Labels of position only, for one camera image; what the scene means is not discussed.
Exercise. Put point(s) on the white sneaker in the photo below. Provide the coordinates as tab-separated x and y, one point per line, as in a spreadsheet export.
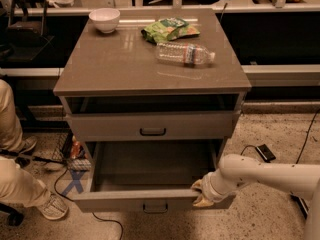
54	208

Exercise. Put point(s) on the black phone on floor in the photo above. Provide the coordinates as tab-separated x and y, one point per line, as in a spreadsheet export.
265	153

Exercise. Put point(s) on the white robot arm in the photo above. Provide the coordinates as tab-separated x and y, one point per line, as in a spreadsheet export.
236	172

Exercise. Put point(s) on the green snack bag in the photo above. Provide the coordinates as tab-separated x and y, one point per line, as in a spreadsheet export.
168	29

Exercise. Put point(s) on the black chair base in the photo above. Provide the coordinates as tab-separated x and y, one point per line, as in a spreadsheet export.
14	218

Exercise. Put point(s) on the orange item in basket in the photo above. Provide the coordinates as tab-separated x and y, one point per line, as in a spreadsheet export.
75	148

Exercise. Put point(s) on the grey drawer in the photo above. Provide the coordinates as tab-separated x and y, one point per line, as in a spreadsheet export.
153	177
153	126

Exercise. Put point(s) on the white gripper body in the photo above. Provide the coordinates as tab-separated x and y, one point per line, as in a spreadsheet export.
207	189

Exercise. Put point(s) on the white bowl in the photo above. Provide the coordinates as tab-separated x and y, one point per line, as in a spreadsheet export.
105	20

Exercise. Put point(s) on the clear plastic water bottle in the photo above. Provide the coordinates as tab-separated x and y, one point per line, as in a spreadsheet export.
185	53

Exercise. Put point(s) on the person leg beige trousers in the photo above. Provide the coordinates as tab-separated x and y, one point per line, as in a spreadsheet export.
16	184

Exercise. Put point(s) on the grey top drawer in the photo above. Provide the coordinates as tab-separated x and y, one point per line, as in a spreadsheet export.
153	126

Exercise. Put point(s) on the grey drawer cabinet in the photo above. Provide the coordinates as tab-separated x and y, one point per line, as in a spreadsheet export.
119	72

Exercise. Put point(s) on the black bar on floor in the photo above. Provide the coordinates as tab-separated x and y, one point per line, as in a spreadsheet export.
302	205

